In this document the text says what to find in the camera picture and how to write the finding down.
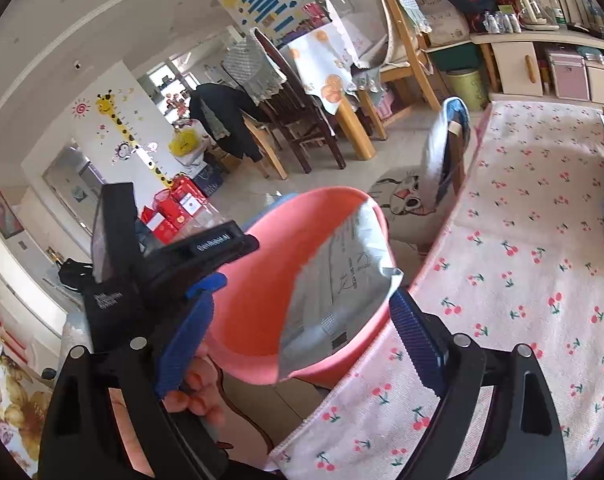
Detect giraffe wall sticker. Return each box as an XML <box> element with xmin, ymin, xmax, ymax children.
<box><xmin>96</xmin><ymin>89</ymin><xmax>175</xmax><ymax>192</ymax></box>

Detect white television cabinet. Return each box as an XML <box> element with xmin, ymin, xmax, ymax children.
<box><xmin>469</xmin><ymin>25</ymin><xmax>604</xmax><ymax>106</ymax></box>

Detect orange print tablecloth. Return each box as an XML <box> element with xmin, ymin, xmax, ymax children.
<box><xmin>279</xmin><ymin>22</ymin><xmax>383</xmax><ymax>116</ymax></box>

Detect cat print seat cushion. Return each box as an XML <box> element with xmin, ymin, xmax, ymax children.
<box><xmin>367</xmin><ymin>167</ymin><xmax>462</xmax><ymax>247</ymax></box>

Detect black jacket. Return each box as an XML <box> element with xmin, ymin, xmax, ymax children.
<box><xmin>188</xmin><ymin>82</ymin><xmax>263</xmax><ymax>163</ymax></box>

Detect person's left hand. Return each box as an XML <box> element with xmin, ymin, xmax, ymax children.
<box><xmin>162</xmin><ymin>356</ymin><xmax>227</xmax><ymax>428</ymax></box>

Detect blue green lace chair cover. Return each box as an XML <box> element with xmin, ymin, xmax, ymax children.
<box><xmin>377</xmin><ymin>0</ymin><xmax>433</xmax><ymax>36</ymax></box>

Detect green waste bin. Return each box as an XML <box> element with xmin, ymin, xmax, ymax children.
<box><xmin>447</xmin><ymin>67</ymin><xmax>487</xmax><ymax>111</ymax></box>

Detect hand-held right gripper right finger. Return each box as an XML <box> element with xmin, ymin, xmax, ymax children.
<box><xmin>389</xmin><ymin>287</ymin><xmax>568</xmax><ymax>480</ymax></box>

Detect glass electric kettle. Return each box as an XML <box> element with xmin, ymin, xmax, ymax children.
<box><xmin>516</xmin><ymin>0</ymin><xmax>560</xmax><ymax>31</ymax></box>

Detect grey lace chair cover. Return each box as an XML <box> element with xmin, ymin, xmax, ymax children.
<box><xmin>222</xmin><ymin>27</ymin><xmax>287</xmax><ymax>106</ymax></box>

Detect white printed sack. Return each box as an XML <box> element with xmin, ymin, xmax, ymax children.
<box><xmin>414</xmin><ymin>0</ymin><xmax>470</xmax><ymax>48</ymax></box>

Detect silver foil packet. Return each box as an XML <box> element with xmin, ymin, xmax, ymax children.
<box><xmin>279</xmin><ymin>200</ymin><xmax>405</xmax><ymax>386</ymax></box>

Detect yellow plastic bag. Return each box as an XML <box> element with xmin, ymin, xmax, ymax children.
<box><xmin>168</xmin><ymin>127</ymin><xmax>203</xmax><ymax>157</ymax></box>

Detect dark wooden chair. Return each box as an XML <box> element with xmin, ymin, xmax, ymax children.
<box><xmin>252</xmin><ymin>27</ymin><xmax>347</xmax><ymax>173</ymax></box>

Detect wooden chair with jacket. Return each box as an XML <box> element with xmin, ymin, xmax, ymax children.
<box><xmin>217</xmin><ymin>110</ymin><xmax>289</xmax><ymax>181</ymax></box>

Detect red gift boxes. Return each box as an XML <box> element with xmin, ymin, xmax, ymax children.
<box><xmin>141</xmin><ymin>175</ymin><xmax>209</xmax><ymax>243</ymax></box>

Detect dark blue gift bag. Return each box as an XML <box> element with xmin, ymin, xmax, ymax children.
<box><xmin>194</xmin><ymin>160</ymin><xmax>227</xmax><ymax>197</ymax></box>

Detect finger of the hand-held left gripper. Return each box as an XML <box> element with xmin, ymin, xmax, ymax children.
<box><xmin>147</xmin><ymin>221</ymin><xmax>261</xmax><ymax>293</ymax></box>
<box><xmin>184</xmin><ymin>274</ymin><xmax>227</xmax><ymax>302</ymax></box>

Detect cherry print tablecloth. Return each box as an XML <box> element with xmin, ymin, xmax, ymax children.
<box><xmin>267</xmin><ymin>100</ymin><xmax>604</xmax><ymax>480</ymax></box>

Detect dark green box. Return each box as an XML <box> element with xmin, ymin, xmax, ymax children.
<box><xmin>427</xmin><ymin>42</ymin><xmax>482</xmax><ymax>73</ymax></box>

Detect yellow floral fabric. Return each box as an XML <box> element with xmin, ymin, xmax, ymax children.
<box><xmin>0</xmin><ymin>350</ymin><xmax>58</xmax><ymax>478</ymax></box>

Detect small chair with blue cover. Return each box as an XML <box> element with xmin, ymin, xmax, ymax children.
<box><xmin>421</xmin><ymin>96</ymin><xmax>471</xmax><ymax>211</ymax></box>

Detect pink plastic basin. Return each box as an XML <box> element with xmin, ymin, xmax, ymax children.
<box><xmin>204</xmin><ymin>186</ymin><xmax>399</xmax><ymax>387</ymax></box>

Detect silver wrapped small items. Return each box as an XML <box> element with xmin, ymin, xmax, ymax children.
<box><xmin>482</xmin><ymin>10</ymin><xmax>520</xmax><ymax>34</ymax></box>

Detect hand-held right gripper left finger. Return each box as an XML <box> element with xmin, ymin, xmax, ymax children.
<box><xmin>38</xmin><ymin>290</ymin><xmax>227</xmax><ymax>480</ymax></box>

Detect white mesh food cover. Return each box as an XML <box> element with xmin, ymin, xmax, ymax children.
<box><xmin>314</xmin><ymin>0</ymin><xmax>390</xmax><ymax>68</ymax></box>

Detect pink metal case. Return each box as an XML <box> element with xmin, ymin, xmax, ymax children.
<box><xmin>546</xmin><ymin>45</ymin><xmax>591</xmax><ymax>101</ymax></box>

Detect light wooden chair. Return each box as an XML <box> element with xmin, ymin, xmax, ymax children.
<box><xmin>377</xmin><ymin>0</ymin><xmax>449</xmax><ymax>111</ymax></box>

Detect wooden dining table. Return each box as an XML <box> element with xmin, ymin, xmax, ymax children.
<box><xmin>332</xmin><ymin>92</ymin><xmax>389</xmax><ymax>162</ymax></box>

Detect pink stool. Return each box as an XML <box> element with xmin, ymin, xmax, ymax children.
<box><xmin>377</xmin><ymin>92</ymin><xmax>403</xmax><ymax>126</ymax></box>

